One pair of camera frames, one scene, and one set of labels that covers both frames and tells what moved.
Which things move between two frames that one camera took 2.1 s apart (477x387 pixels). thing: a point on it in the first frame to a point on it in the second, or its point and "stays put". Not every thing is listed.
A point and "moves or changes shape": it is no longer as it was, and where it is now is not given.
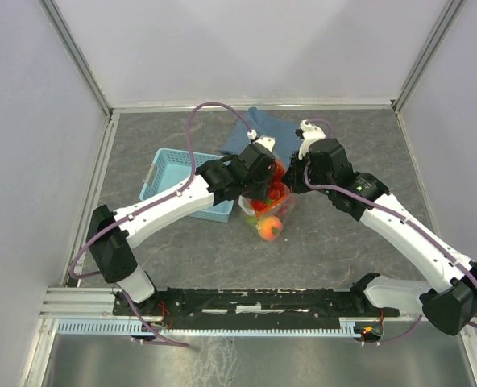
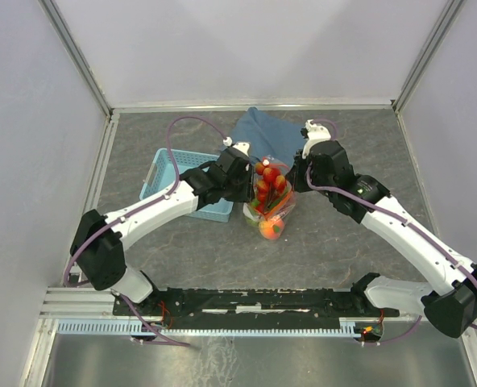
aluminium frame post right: (429, 50) stays put
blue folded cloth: (288, 143) stays put
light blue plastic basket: (171, 170) stays put
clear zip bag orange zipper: (269, 215) stays put
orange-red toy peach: (270, 228) stays put
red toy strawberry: (279, 174) moves or changes shape
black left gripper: (260, 194) to (246, 194)
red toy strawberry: (259, 205) to (279, 183)
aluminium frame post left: (55, 15) stays put
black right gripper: (292, 175) stays put
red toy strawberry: (278, 187) moves or changes shape
